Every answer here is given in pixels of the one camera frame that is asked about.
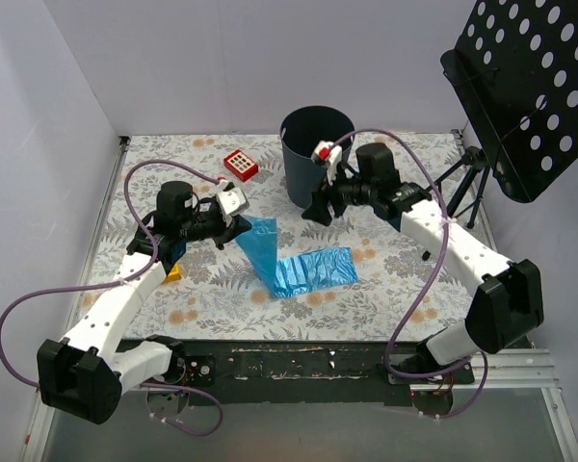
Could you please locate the blue plastic trash bag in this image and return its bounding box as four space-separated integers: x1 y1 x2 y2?
236 217 358 298

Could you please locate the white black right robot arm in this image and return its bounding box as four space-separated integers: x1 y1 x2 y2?
302 141 544 383

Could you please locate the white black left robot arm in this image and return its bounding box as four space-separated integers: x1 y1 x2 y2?
37 181 251 424

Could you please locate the dark grey trash bin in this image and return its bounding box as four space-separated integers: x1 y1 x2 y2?
280 106 355 209

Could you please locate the red toy block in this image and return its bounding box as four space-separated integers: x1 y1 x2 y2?
223 150 259 182

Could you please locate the yellow toy block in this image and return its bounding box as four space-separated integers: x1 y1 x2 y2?
163 263 182 284

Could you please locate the floral patterned table mat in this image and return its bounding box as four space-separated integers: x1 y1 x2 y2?
90 135 471 342

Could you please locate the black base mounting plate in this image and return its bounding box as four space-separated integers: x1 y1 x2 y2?
130 339 476 408

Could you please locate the black perforated music stand tray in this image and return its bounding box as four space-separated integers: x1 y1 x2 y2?
440 1 578 203

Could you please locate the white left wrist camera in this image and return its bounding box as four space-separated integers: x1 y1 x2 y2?
215 177 250 227

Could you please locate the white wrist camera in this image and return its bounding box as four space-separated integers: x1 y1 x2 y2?
215 177 250 227
311 141 343 186

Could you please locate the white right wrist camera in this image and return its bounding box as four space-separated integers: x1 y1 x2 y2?
311 141 343 186

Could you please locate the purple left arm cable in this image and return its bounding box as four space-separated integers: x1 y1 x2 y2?
0 160 225 438

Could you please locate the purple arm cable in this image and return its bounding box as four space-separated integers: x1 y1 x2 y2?
334 128 490 419
0 160 225 438

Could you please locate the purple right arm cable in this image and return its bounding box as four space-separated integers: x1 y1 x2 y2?
334 128 490 419

